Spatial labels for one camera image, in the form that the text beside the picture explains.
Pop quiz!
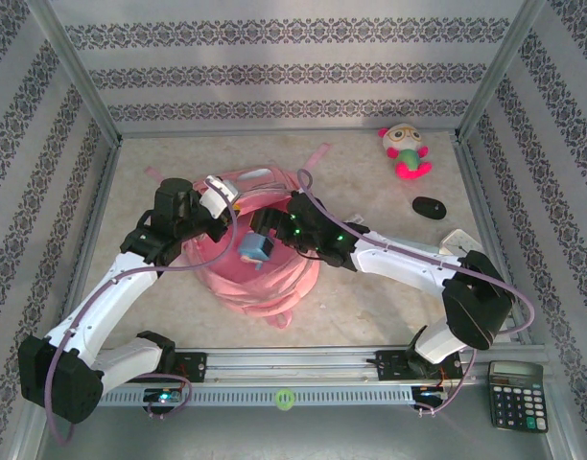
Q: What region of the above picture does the small controller circuit board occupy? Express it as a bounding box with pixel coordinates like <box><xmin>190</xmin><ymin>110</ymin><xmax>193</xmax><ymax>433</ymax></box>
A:
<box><xmin>143</xmin><ymin>387</ymin><xmax>184</xmax><ymax>404</ymax></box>
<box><xmin>411</xmin><ymin>386</ymin><xmax>452</xmax><ymax>404</ymax></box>

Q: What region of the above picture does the blue pencil sharpener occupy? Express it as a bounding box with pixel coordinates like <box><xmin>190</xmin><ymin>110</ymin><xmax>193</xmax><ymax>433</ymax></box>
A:
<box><xmin>239</xmin><ymin>232</ymin><xmax>276</xmax><ymax>270</ymax></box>

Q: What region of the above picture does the green tape ring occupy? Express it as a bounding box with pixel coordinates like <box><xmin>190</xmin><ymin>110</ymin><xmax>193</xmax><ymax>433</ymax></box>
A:
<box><xmin>274</xmin><ymin>387</ymin><xmax>300</xmax><ymax>412</ymax></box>

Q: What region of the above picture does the pink student backpack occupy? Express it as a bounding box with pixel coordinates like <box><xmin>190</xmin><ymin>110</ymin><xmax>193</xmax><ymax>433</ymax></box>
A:
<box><xmin>143</xmin><ymin>142</ymin><xmax>334</xmax><ymax>331</ymax></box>

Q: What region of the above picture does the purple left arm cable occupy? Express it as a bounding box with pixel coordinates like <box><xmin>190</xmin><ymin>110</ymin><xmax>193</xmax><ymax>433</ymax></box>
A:
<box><xmin>47</xmin><ymin>179</ymin><xmax>242</xmax><ymax>447</ymax></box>

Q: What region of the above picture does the white square alarm clock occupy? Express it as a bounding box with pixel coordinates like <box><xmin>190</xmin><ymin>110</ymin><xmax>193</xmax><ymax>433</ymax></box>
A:
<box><xmin>438</xmin><ymin>228</ymin><xmax>483</xmax><ymax>256</ymax></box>

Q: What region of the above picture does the aluminium table back rail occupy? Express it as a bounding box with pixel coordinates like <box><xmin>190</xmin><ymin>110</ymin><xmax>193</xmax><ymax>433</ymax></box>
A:
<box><xmin>116</xmin><ymin>125</ymin><xmax>462</xmax><ymax>141</ymax></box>

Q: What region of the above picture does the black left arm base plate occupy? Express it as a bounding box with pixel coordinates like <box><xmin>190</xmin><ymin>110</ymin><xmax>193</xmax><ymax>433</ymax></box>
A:
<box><xmin>120</xmin><ymin>351</ymin><xmax>208</xmax><ymax>383</ymax></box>

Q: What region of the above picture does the black computer mouse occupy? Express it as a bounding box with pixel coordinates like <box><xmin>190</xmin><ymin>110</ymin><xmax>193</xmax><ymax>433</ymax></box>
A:
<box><xmin>411</xmin><ymin>195</ymin><xmax>449</xmax><ymax>221</ymax></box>

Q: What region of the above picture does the white pink plush toy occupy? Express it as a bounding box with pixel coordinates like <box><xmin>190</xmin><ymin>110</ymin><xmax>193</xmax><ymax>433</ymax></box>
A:
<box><xmin>377</xmin><ymin>122</ymin><xmax>434</xmax><ymax>182</ymax></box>

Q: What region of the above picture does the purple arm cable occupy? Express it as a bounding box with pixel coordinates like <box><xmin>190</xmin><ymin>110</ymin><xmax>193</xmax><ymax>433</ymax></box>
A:
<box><xmin>47</xmin><ymin>179</ymin><xmax>242</xmax><ymax>447</ymax></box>
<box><xmin>296</xmin><ymin>168</ymin><xmax>535</xmax><ymax>418</ymax></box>

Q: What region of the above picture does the aluminium frame post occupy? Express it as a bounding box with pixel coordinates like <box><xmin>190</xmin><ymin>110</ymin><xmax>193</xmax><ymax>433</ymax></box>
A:
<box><xmin>455</xmin><ymin>0</ymin><xmax>548</xmax><ymax>145</ymax></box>
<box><xmin>24</xmin><ymin>0</ymin><xmax>125</xmax><ymax>145</ymax></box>

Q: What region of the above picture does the aluminium table side rail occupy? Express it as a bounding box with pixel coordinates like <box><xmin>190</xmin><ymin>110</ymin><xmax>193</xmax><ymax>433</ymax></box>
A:
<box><xmin>53</xmin><ymin>138</ymin><xmax>123</xmax><ymax>350</ymax></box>
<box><xmin>454</xmin><ymin>133</ymin><xmax>534</xmax><ymax>346</ymax></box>

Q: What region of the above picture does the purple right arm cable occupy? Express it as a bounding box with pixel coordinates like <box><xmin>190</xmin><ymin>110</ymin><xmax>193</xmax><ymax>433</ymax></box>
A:
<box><xmin>296</xmin><ymin>168</ymin><xmax>535</xmax><ymax>418</ymax></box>

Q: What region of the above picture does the slotted grey cable tray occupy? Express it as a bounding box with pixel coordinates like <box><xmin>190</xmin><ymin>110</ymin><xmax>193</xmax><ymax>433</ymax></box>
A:
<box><xmin>51</xmin><ymin>385</ymin><xmax>415</xmax><ymax>408</ymax></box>

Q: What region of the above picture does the aluminium mounting rail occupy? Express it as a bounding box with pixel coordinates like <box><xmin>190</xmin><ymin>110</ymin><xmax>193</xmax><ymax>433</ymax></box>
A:
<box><xmin>32</xmin><ymin>345</ymin><xmax>549</xmax><ymax>384</ymax></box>

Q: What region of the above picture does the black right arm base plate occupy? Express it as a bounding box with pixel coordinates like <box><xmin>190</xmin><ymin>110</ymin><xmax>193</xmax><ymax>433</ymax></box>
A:
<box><xmin>373</xmin><ymin>348</ymin><xmax>465</xmax><ymax>383</ymax></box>

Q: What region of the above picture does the black desk calculator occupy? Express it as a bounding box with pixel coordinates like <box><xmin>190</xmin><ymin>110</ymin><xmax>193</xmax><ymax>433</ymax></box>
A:
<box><xmin>487</xmin><ymin>360</ymin><xmax>550</xmax><ymax>435</ymax></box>

